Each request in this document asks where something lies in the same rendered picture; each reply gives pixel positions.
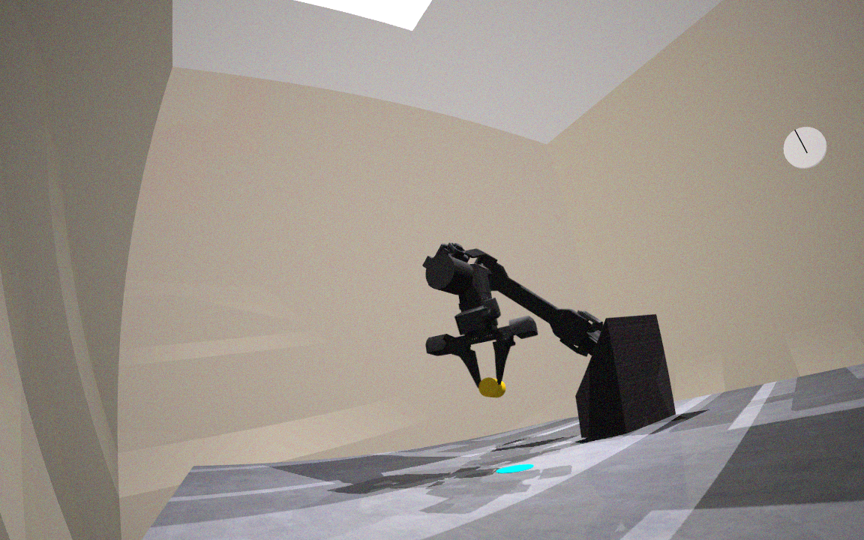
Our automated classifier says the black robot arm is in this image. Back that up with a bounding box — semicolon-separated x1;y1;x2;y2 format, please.
422;242;603;357

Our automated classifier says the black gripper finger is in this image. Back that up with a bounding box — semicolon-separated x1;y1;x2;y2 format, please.
493;338;515;385
451;348;481;388

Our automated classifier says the yellow tall cylinder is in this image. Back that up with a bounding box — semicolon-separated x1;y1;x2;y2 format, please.
478;377;506;398

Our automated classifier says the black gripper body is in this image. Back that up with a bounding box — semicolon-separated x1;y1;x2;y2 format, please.
425;293;538;356

